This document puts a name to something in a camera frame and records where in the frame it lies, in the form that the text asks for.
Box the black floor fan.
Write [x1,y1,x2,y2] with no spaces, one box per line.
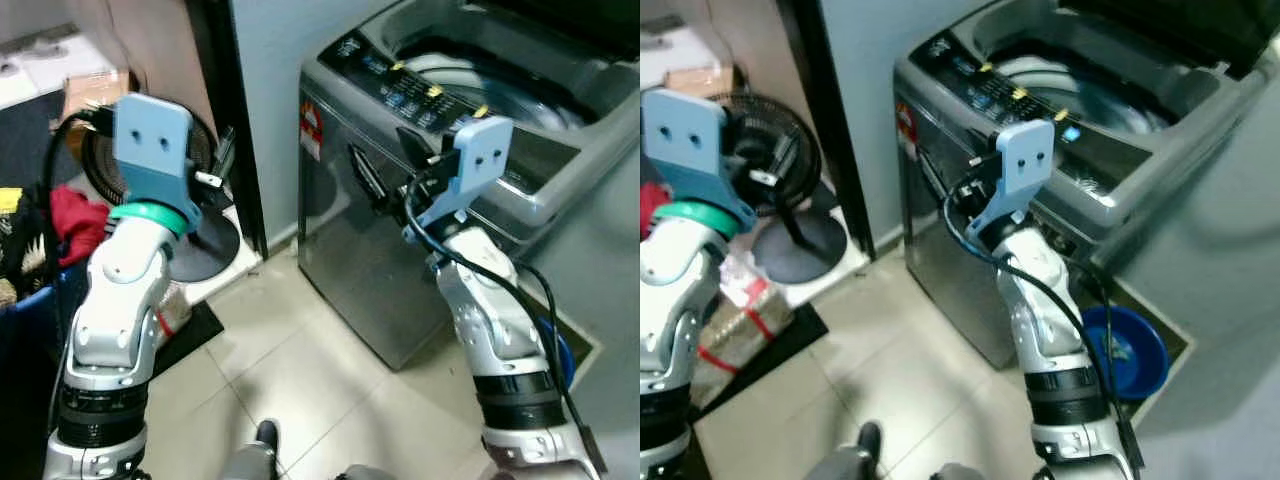
[712,91,850,284]
[80,98,243,284]

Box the blue plastic basin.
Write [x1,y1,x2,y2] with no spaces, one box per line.
[1079,304,1171,404]
[534,314,577,392]

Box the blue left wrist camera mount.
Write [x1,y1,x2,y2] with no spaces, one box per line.
[112,93,203,227]
[641,88,759,237]

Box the brown cardboard box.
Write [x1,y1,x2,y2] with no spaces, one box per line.
[62,69,132,123]
[664,64,747,101]

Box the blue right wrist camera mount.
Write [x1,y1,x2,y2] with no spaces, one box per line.
[963,118,1057,247]
[404,115,516,243]

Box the black door frame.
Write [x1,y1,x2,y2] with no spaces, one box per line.
[774,0,877,261]
[184,0,270,259]

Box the wrapped bundle with red strap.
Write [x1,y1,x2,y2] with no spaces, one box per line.
[150,283,197,348]
[690,274,797,408]

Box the red cloth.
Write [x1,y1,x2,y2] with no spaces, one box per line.
[49,185,110,268]
[640,181,674,243]

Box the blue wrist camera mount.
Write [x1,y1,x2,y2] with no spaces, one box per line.
[404,115,516,243]
[963,118,1057,247]
[641,88,759,237]
[112,93,203,227]

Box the grey top-load washing machine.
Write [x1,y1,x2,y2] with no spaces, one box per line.
[892,0,1280,371]
[297,0,641,373]

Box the blue laundry basket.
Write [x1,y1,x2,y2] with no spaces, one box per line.
[0,255,93,480]

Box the grey robot left leg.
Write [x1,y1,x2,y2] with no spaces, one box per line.
[803,420,887,480]
[218,419,282,480]

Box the black floor mat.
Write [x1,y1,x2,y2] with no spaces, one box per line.
[690,300,831,423]
[148,300,227,379]

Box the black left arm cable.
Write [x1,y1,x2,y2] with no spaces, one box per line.
[38,103,117,293]

